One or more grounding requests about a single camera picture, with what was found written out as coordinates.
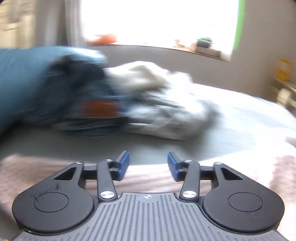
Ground cream white garment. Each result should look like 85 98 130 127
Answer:
104 61 170 93

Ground yellow box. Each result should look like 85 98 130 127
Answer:
279 58 292 81

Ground cream wooden desk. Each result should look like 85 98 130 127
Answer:
269 76 296 109

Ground window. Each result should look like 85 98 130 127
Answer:
80 0 240 61

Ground light grey garment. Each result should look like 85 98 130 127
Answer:
126 70 220 141

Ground grey curtain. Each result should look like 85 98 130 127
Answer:
65 0 87 47

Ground orange bag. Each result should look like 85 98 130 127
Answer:
91 34 117 45

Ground houndstooth knit cardigan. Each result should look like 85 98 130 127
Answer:
0 137 296 232

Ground blue jeans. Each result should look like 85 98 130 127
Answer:
48 56 130 137

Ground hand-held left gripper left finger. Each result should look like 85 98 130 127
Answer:
54 151 130 202

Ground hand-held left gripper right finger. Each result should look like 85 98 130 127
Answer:
168 152 244 203

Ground white shoe box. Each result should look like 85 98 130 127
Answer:
194 45 222 58

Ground dark shoes on box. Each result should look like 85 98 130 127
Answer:
196 37 213 47

